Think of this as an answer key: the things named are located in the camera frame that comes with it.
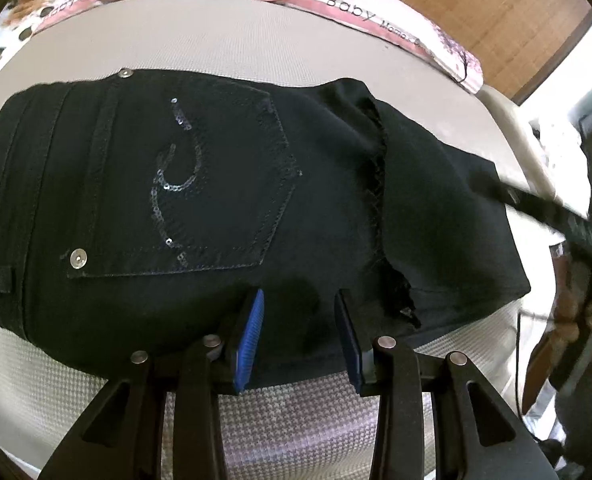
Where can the black pants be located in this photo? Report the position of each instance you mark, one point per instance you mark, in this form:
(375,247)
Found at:
(126,185)

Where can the white spotted quilt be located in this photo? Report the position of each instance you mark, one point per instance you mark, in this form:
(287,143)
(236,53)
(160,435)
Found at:
(556,150)

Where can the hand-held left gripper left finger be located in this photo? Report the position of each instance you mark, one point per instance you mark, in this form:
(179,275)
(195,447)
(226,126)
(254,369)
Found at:
(248,340)

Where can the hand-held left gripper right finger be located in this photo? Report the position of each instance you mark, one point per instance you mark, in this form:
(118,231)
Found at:
(350,342)

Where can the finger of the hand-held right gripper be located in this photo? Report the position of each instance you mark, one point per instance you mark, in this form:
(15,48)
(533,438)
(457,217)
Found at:
(531,199)

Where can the beige satin blanket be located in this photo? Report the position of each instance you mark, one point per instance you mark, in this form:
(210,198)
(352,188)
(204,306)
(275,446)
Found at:
(506,125)

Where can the wooden headboard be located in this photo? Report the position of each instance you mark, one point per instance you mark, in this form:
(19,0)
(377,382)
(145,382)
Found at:
(476,0)

